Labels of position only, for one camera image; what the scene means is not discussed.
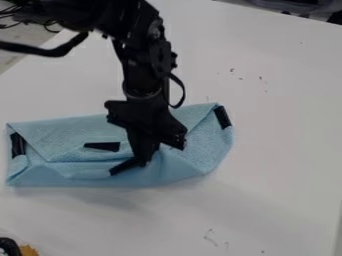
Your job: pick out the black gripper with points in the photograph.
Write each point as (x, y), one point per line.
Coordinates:
(149, 116)

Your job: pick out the light blue cloth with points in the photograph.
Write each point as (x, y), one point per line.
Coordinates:
(58, 136)

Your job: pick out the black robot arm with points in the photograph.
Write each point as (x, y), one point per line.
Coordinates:
(138, 50)

